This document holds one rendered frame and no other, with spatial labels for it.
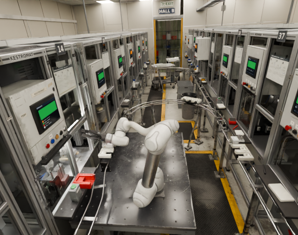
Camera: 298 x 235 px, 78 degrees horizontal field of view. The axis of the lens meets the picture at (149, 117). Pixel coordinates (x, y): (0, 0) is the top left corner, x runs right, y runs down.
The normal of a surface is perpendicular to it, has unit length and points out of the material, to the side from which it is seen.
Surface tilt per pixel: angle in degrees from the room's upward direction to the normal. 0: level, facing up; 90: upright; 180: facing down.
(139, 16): 90
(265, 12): 90
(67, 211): 0
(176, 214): 0
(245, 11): 90
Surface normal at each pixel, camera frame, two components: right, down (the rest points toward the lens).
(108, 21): -0.09, 0.43
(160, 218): -0.05, -0.90
